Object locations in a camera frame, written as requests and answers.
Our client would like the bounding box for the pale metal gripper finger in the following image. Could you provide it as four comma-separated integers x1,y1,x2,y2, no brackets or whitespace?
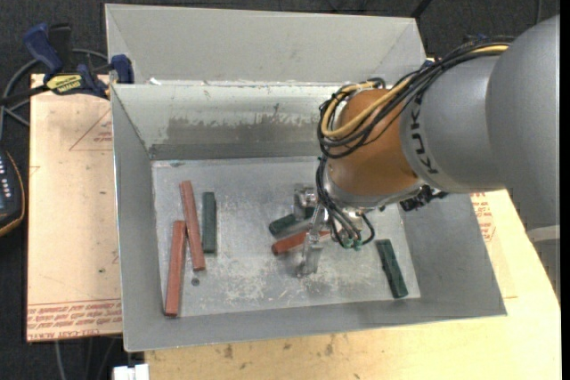
297,235,323,279
292,185,318,219

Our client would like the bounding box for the red-brown flat block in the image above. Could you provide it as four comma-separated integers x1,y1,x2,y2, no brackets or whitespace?
163,220,188,318
179,180,208,273
271,229,333,257

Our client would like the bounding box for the dark green flat block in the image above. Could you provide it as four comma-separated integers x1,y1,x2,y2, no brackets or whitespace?
200,190,218,255
374,239,410,300
268,208,315,237

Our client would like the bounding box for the grey metal bin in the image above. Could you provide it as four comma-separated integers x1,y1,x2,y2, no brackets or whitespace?
104,3,508,353

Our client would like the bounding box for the brown cardboard board, red print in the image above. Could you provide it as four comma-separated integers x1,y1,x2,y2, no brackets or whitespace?
26,73,124,343

